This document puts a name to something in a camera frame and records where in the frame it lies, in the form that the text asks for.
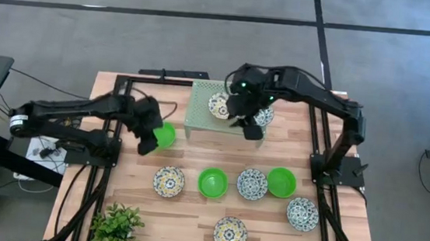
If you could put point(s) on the white power strip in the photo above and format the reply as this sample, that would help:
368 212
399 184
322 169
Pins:
46 156

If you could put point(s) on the flat black bar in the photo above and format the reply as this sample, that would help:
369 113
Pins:
180 73

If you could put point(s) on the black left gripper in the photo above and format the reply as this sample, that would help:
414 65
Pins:
145 116

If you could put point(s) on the small green artificial plant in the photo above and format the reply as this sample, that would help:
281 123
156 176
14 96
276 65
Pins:
117 227

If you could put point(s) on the pale green perforated metal shelf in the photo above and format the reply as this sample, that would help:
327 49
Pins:
200 111

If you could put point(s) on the blue patterned ceramic bowl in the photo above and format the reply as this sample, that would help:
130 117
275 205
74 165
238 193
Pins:
252 184
266 117
303 214

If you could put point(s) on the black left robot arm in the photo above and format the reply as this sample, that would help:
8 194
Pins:
75 108

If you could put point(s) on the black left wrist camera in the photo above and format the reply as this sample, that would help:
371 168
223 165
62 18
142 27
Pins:
147 146

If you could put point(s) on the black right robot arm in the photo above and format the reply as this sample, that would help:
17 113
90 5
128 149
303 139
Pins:
311 90

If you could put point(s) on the yellow patterned ceramic bowl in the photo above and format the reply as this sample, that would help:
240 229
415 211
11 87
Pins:
169 181
230 234
216 107

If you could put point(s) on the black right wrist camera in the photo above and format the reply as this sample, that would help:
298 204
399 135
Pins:
253 132

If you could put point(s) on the green plastic bowl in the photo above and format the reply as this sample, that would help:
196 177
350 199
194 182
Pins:
213 182
167 136
281 182

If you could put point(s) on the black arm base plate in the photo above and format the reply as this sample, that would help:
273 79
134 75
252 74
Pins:
79 158
350 175

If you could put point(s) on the black aluminium rig frame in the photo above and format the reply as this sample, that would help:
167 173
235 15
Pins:
156 80

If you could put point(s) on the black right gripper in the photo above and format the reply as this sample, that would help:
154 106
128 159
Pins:
243 107

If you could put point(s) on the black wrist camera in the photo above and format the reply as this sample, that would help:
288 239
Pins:
253 132
147 146

